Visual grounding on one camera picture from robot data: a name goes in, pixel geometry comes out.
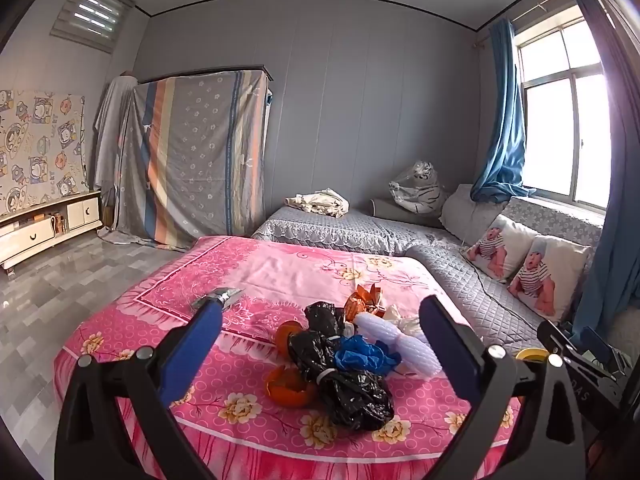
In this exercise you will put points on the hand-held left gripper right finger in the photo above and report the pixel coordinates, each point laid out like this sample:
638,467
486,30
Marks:
450,350

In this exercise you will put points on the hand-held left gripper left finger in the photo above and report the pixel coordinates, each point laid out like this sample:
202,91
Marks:
192,355

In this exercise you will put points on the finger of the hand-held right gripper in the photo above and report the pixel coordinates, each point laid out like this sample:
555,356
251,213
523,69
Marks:
596,342
567,342

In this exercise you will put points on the white tissue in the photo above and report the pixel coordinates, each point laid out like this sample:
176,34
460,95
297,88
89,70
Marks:
407,325

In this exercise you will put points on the white foam net sleeve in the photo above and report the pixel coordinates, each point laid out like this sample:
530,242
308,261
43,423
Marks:
395,342

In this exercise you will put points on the silver foil wrapper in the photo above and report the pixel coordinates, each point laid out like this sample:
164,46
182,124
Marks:
227,294

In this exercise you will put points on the blue plastic bag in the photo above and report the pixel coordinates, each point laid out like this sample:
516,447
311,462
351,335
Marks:
365,355

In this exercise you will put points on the orange peel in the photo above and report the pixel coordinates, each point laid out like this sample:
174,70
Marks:
287,392
285,342

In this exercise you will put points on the orange snack wrapper bundle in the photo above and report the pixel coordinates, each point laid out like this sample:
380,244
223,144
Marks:
362,300

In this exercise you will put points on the white tissue ball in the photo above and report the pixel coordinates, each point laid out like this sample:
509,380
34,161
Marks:
350,330

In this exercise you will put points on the large black plastic bag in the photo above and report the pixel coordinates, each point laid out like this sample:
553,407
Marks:
350,395

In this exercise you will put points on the small black plastic bag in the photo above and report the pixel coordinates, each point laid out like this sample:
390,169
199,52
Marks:
325,317

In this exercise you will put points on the baby print pillow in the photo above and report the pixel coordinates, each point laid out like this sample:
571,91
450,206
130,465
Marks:
497,247
542,275

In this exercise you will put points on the pink floral blanket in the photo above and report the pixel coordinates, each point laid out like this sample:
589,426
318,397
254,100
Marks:
280,270

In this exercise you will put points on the grey flower-print backrest cover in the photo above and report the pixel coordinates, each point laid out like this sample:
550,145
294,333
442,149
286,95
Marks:
555,220

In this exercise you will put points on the long blue curtain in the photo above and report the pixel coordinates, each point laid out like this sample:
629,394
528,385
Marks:
615,210

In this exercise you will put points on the grey cushion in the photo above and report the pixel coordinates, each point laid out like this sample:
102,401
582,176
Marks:
470,215

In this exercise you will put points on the grey bolster pillow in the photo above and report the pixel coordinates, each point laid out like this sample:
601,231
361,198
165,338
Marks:
382,208

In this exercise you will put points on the grey lace-trimmed bed cover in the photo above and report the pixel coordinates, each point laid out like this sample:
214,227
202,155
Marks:
350,225

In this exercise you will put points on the plastic-wrapped tiger plush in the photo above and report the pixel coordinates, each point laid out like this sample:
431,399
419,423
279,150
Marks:
420,190

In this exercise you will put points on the striped grey sheet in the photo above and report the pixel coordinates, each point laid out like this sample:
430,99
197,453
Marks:
195,160

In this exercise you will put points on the beige crumpled cloth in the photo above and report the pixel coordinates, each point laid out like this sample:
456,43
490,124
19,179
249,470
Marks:
317,202

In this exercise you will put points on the white low cabinet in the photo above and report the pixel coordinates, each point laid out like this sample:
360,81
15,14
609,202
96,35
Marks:
30,237

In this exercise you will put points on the short blue curtain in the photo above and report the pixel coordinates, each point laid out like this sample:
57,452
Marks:
505,125

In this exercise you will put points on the white draped cloth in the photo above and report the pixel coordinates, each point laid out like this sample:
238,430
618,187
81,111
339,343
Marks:
110,140

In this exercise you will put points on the window with zebra blind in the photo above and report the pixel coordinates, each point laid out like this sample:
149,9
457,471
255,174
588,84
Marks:
95,10

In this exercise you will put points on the cartoon printed wall cloth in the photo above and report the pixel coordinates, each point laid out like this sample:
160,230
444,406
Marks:
35,150

